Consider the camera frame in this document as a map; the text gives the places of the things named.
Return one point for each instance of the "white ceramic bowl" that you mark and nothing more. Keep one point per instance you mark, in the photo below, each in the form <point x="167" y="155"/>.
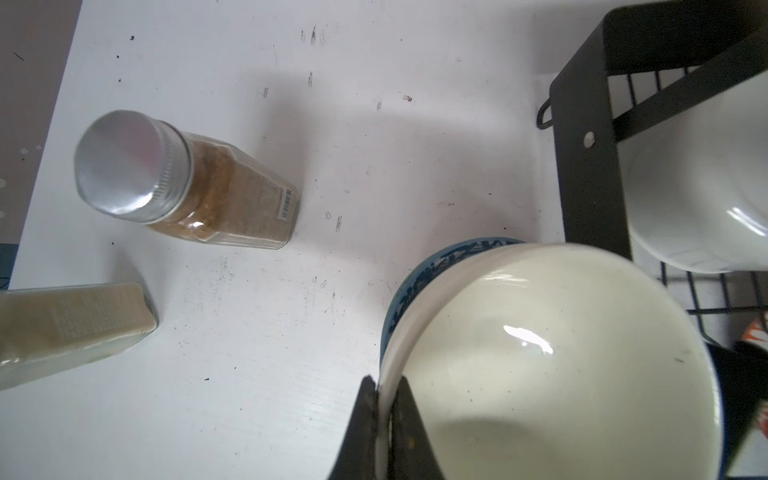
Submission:
<point x="695" y="185"/>

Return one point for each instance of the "black lidded spice jar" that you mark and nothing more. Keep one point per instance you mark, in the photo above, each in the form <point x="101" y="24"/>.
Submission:
<point x="51" y="330"/>

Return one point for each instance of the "silver lidded spice jar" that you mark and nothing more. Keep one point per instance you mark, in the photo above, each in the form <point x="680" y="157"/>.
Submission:
<point x="136" y="168"/>

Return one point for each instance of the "cream ceramic bowl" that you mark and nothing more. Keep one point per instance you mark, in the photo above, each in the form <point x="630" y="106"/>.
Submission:
<point x="556" y="361"/>

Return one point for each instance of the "black wire dish rack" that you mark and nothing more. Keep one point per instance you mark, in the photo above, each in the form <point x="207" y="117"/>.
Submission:
<point x="618" y="69"/>

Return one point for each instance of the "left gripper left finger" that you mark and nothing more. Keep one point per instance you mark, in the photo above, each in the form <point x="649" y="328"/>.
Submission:
<point x="356" y="457"/>

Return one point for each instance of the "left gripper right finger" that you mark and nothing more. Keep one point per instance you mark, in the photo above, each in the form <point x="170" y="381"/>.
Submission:
<point x="411" y="456"/>

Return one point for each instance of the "blue patterned ceramic bowl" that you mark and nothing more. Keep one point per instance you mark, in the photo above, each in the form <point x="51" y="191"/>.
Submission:
<point x="753" y="345"/>

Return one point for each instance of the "teal rimmed patterned bowl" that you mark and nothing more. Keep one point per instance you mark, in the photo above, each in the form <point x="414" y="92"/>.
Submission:
<point x="426" y="272"/>

